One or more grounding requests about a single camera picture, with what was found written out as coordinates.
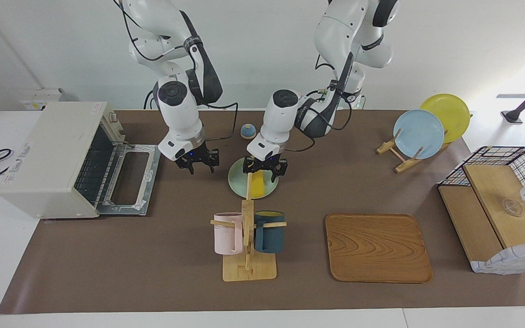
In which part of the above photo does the pale green plate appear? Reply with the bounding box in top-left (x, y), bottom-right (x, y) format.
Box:
top-left (227, 156), bottom-right (279, 200)

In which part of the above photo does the yellow corn cob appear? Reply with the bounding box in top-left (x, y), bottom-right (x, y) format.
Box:
top-left (249, 171), bottom-right (268, 199)

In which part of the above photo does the glass oven door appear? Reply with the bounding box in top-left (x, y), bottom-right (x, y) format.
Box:
top-left (96, 143), bottom-right (161, 216)

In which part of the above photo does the white toaster oven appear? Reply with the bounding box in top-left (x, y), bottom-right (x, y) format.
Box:
top-left (0, 101), bottom-right (125, 220)

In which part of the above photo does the dark blue mug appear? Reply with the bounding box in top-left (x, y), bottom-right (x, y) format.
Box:
top-left (253, 210), bottom-right (286, 254)

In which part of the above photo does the pink mug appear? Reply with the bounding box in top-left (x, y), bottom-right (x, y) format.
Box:
top-left (213, 212), bottom-right (244, 255)

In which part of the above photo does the brown table mat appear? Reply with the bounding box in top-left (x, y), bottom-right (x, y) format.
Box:
top-left (0, 109), bottom-right (525, 315)

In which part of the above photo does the wooden mug rack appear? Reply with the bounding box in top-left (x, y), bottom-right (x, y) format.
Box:
top-left (210, 172), bottom-right (287, 282)

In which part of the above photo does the wooden serving tray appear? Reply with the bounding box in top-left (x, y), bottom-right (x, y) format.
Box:
top-left (325, 214), bottom-right (433, 284)

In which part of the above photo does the wooden plate rack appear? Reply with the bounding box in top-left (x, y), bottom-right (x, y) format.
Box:
top-left (376, 114), bottom-right (474, 174)

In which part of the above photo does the light blue plate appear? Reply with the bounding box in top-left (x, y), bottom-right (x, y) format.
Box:
top-left (393, 109), bottom-right (445, 160)

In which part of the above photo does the yellow plate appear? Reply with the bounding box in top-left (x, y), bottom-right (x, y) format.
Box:
top-left (420, 93), bottom-right (471, 144)

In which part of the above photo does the clear glass item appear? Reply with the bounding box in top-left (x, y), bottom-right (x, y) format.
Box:
top-left (502, 198), bottom-right (524, 217)

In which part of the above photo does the white checked fabric liner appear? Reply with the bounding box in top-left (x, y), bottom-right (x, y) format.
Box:
top-left (470, 240), bottom-right (525, 275)

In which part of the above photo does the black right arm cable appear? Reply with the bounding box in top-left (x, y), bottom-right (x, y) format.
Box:
top-left (144, 89), bottom-right (240, 143)

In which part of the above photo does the oven wire rack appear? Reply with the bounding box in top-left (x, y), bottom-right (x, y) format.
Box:
top-left (75, 124), bottom-right (127, 206)

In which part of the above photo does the white wall box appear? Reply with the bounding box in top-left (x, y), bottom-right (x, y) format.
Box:
top-left (19, 88), bottom-right (68, 111)

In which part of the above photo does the black wire basket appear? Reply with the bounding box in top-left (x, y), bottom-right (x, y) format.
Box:
top-left (438, 146), bottom-right (525, 275)

